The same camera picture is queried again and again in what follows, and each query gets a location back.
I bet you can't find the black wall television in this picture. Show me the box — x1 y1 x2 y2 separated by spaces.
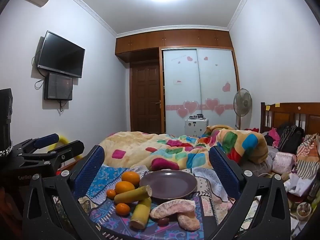
37 31 85 78

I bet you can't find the grey patterned pillow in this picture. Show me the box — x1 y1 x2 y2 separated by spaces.
240 154 273 173

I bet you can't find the brown wooden door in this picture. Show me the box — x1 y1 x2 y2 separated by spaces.
130 64 162 134

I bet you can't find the patterned blue bed sheet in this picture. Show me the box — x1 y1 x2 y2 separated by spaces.
50 165 250 240

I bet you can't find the small black wall monitor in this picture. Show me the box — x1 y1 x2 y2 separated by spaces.
44 72 73 101

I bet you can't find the white hard case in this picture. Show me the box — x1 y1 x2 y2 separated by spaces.
185 119 209 137

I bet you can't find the yellow banana piece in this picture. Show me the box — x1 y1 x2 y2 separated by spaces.
130 197 152 229
114 185 152 204

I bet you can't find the wooden wardrobe with glass doors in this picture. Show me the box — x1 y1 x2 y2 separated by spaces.
115 29 241 136

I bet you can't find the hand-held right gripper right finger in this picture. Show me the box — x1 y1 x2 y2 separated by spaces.
208 145 292 240

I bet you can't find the peeled pomelo segment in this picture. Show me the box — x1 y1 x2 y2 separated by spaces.
177 211 200 231
150 199 196 219

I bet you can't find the pink garment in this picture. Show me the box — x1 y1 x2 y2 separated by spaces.
267 127 281 143

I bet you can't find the black television cable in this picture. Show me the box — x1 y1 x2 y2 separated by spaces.
31 50 46 90

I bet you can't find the wooden bed headboard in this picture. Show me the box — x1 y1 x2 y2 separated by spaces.
260 102 320 140

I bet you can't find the brown round plate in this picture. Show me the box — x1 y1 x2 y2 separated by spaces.
139 169 198 200

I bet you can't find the small white bowl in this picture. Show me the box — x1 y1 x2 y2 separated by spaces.
297 202 312 222

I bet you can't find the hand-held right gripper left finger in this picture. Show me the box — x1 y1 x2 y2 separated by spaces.
22 144 108 240

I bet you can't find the standing electric fan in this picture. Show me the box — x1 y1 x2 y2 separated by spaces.
233 88 252 130

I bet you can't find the yellow foam tube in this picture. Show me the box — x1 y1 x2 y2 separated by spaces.
58 134 83 160

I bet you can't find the striped fabric bag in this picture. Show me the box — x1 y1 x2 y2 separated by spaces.
296 134 320 180

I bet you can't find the colourful patchwork blanket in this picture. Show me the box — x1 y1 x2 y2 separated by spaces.
99 125 269 173

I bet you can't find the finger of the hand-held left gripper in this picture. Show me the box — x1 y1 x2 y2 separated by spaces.
19 140 85 178
14 133 60 155

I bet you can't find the pink white padded bag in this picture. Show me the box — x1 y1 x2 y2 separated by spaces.
272 151 297 174

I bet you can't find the black bag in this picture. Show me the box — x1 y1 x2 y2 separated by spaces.
277 124 305 153

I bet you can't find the large orange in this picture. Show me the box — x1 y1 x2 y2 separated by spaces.
122 171 140 187
115 181 135 195

